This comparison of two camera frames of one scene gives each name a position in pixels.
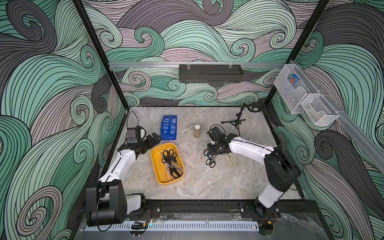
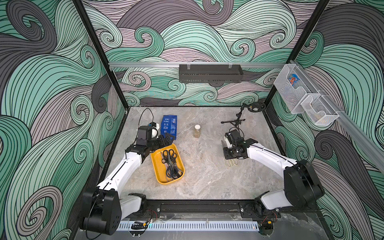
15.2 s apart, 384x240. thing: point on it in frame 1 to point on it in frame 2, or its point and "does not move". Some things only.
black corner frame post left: (87, 21) does not move
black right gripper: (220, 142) to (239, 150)
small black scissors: (210, 161) to (176, 174)
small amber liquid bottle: (197, 131) does not move
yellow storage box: (159, 166) does not move
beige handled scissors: (231, 160) does not move
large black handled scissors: (175, 172) to (169, 156)
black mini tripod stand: (255, 107) does not move
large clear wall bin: (293, 84) does not move
